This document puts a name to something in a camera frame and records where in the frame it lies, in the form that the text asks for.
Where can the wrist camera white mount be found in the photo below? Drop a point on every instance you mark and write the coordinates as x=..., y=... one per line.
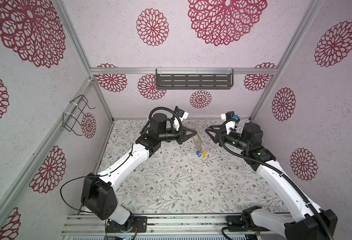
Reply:
x=181, y=113
x=230, y=117

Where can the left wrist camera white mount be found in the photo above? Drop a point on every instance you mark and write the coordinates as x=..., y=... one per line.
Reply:
x=181, y=113

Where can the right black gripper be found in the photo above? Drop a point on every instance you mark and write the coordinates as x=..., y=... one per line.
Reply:
x=215, y=140

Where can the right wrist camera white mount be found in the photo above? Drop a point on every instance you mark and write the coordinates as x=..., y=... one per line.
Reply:
x=230, y=117

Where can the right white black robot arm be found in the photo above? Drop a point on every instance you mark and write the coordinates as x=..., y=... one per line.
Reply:
x=305, y=220

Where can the black wire wall rack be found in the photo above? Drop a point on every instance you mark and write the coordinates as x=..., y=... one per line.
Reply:
x=80, y=120

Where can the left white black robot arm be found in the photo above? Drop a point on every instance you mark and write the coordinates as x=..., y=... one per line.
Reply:
x=98, y=194

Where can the black slotted wall shelf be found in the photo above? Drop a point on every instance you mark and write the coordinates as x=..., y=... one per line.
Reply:
x=194, y=79

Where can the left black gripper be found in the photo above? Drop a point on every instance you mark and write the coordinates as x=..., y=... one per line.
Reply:
x=182, y=137

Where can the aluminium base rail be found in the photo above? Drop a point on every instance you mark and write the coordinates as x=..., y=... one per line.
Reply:
x=150, y=225

